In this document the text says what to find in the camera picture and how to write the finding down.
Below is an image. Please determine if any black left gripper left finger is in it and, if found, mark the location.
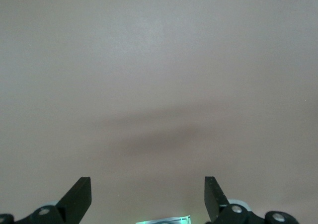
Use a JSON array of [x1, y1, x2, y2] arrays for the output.
[[24, 176, 92, 224]]

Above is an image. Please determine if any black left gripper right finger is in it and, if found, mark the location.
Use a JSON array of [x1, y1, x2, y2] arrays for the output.
[[204, 176, 261, 224]]

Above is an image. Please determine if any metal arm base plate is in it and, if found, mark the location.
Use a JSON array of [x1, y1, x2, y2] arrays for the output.
[[135, 215, 192, 224]]

